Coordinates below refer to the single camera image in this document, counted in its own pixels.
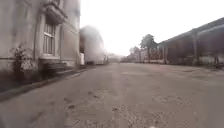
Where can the pale grey building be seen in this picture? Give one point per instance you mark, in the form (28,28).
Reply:
(92,45)

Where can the grey-brown dirt road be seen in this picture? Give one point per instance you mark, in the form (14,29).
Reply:
(133,90)

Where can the low buildings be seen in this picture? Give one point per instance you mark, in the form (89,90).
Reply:
(146,55)

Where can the dark tree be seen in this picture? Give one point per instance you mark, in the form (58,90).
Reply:
(148,41)

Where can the grey kerb strip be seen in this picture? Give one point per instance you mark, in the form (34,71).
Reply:
(33,85)

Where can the long dark building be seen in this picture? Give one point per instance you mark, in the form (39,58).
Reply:
(196,46)

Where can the bush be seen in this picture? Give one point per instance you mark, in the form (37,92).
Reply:
(21,63)

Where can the grey building with window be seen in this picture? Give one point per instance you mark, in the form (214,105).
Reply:
(20,26)

